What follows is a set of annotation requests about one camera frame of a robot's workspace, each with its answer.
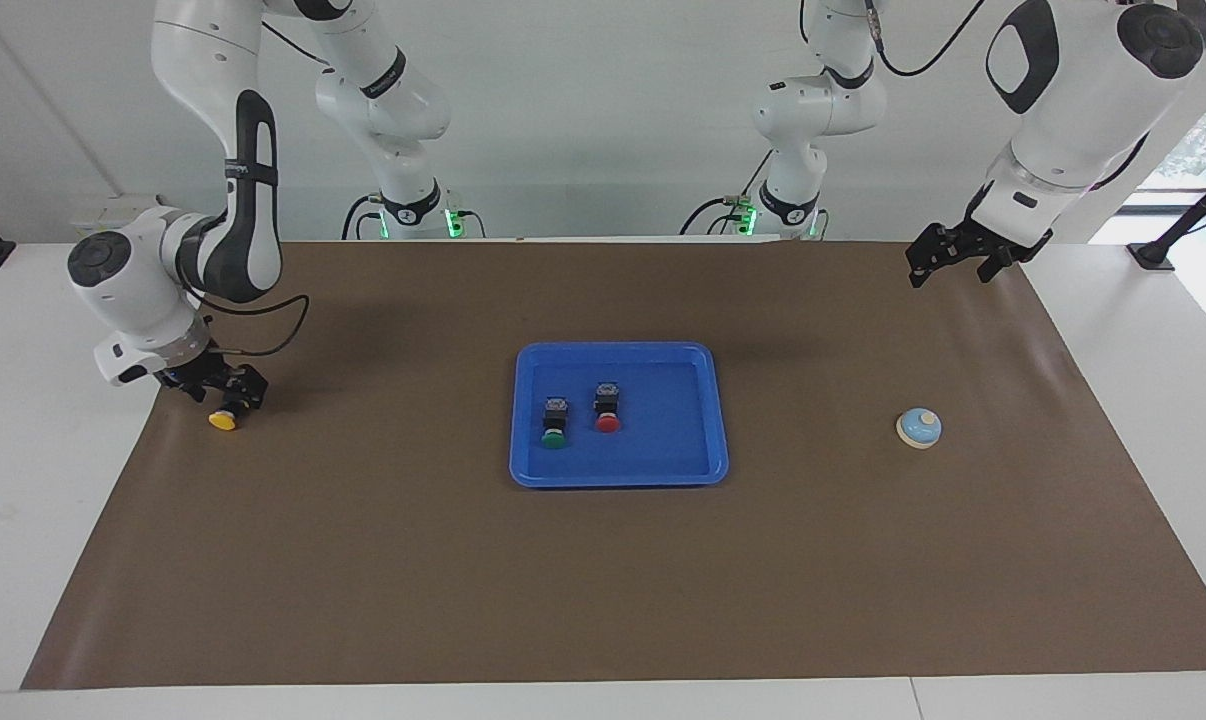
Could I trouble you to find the blue plastic tray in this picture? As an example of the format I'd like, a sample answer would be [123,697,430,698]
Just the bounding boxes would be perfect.
[509,341,731,489]

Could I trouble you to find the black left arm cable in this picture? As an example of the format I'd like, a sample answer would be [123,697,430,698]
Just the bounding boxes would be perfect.
[863,0,989,79]

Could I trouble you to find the brown table mat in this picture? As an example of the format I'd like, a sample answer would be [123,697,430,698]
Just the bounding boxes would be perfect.
[20,240,1206,691]

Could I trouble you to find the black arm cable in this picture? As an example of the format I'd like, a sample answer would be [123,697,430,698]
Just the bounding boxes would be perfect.
[188,290,311,358]
[863,0,989,79]

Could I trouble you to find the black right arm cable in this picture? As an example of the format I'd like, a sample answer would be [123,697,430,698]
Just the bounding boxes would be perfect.
[188,290,311,358]

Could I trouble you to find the black angled stand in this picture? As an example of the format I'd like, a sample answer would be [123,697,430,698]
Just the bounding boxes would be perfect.
[1126,160,1206,271]

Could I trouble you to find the black base cable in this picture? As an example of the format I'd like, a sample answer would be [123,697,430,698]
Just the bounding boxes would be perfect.
[678,150,776,237]
[341,193,489,241]

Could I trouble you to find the green push button switch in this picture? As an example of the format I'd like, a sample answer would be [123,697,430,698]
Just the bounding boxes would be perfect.
[540,396,573,450]

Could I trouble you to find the light blue call bell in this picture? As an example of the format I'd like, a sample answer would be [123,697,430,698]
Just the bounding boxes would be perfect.
[895,407,944,450]

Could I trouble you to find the black left base cable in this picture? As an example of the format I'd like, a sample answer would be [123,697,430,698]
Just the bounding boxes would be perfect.
[678,150,776,237]

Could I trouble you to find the black right base cable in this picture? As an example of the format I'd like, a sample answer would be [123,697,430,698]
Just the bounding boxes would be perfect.
[341,193,489,241]

